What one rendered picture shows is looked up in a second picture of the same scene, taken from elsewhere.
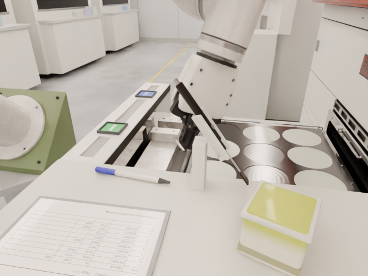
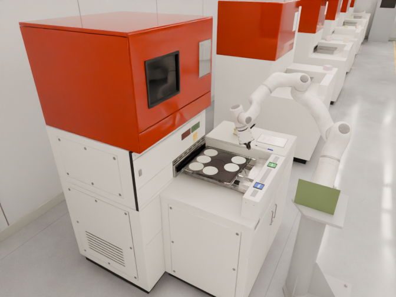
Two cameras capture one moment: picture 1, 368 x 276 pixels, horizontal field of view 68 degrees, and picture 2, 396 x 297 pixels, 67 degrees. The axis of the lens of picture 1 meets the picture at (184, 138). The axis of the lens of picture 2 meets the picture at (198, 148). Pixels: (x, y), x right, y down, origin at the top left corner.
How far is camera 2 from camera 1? 2.44 m
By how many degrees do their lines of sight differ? 121
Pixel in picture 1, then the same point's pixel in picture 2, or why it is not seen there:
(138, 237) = (261, 138)
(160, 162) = (254, 170)
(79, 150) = (280, 158)
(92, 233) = (270, 140)
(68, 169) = (280, 152)
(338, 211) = (223, 137)
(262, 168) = (223, 158)
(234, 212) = not seen: hidden behind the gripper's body
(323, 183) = (209, 152)
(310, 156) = (203, 159)
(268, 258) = not seen: hidden behind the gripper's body
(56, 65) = not seen: outside the picture
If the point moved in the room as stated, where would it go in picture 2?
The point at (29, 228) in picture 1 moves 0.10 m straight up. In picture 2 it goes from (281, 142) to (283, 130)
